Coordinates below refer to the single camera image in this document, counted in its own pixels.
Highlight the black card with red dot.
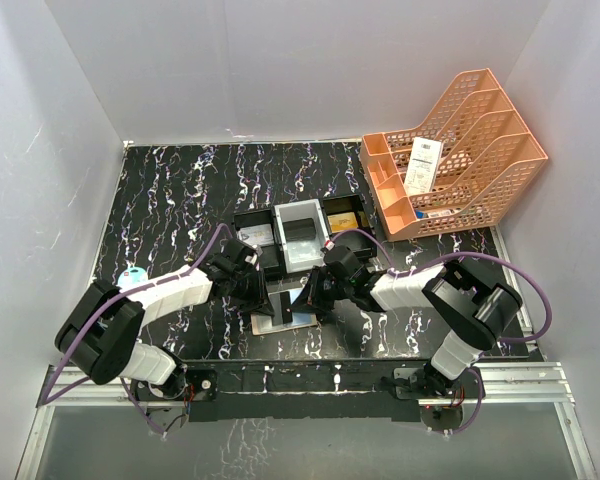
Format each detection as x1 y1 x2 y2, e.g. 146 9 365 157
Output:
280 291 293 325

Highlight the beige leather card holder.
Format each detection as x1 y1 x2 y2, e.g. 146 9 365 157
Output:
251 288 318 336

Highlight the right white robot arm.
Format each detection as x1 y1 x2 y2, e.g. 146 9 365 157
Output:
290 246 523 396

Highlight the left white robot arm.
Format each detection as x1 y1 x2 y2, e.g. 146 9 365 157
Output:
55 239 274 387

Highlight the silver card in left tray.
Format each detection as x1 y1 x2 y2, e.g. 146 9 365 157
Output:
237 224 275 247

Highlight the gold card in right tray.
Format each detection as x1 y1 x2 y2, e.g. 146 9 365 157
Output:
327 211 369 233

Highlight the black card in white tray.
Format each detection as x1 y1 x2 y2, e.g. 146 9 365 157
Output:
283 218 317 242

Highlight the left black tray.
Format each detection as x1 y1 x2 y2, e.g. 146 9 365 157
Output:
233 208 286 281

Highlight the black tray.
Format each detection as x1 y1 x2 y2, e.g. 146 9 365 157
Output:
233 208 286 281
321 194 378 261

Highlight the right black tray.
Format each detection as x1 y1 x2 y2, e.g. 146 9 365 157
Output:
321 194 378 261

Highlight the white middle tray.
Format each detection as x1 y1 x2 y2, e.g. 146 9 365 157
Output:
274 199 329 274

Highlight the black front base bar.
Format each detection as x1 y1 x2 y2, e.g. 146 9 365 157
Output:
184 359 484 422

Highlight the blue packaged item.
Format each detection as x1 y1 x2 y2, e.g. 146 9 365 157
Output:
116 266 148 290

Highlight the white paper receipt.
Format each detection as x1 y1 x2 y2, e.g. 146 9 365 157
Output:
404 137 443 196

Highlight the orange plastic file organizer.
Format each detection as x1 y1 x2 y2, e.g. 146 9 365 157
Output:
360 68 548 242

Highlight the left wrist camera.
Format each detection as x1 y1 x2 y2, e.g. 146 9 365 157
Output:
238 244 262 266

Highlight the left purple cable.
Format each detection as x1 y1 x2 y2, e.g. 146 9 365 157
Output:
39 223 241 406

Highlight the purple cable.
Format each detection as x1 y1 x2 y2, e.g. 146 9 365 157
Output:
324 229 553 436
39 223 241 406

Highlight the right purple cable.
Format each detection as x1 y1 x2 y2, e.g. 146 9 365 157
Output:
324 229 553 436

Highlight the aluminium frame rail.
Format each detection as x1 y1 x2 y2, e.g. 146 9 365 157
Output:
16 362 597 479

